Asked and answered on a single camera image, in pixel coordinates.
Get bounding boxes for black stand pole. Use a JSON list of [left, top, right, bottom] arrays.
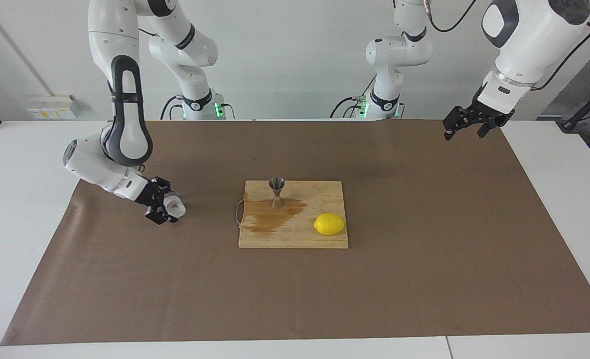
[[557, 80, 590, 133]]

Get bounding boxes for yellow lemon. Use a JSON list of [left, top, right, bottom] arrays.
[[313, 213, 346, 236]]

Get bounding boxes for black left base cables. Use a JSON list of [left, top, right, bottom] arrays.
[[330, 74, 405, 119]]

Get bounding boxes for white wall socket box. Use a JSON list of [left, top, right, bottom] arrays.
[[27, 95, 80, 120]]

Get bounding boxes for wooden cutting board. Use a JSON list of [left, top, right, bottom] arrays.
[[238, 180, 349, 249]]

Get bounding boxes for steel double jigger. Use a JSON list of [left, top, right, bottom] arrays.
[[269, 177, 286, 208]]

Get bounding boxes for small clear plastic cup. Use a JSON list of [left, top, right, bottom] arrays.
[[163, 192, 186, 222]]

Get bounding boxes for brown paper table mat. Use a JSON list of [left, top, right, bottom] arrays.
[[1, 120, 590, 346]]

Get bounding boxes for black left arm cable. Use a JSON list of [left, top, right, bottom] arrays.
[[425, 0, 590, 91]]

